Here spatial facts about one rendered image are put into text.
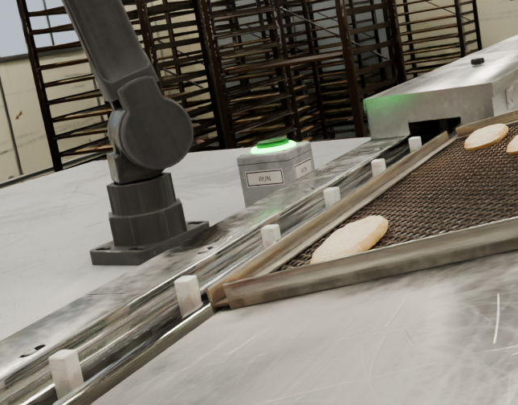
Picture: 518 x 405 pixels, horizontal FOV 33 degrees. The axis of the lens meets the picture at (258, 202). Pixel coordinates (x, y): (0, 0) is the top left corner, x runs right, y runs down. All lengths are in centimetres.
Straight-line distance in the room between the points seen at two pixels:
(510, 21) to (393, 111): 666
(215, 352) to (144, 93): 54
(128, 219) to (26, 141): 603
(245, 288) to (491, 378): 23
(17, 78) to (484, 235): 664
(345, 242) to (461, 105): 71
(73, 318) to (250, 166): 46
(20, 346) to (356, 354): 31
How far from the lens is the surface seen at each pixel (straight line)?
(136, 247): 95
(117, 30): 95
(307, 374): 34
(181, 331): 57
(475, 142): 81
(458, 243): 43
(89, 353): 59
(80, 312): 65
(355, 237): 51
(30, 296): 91
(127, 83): 93
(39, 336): 62
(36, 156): 704
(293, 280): 47
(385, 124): 123
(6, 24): 702
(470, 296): 37
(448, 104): 120
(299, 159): 105
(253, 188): 105
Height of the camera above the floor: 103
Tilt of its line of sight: 11 degrees down
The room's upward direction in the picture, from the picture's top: 10 degrees counter-clockwise
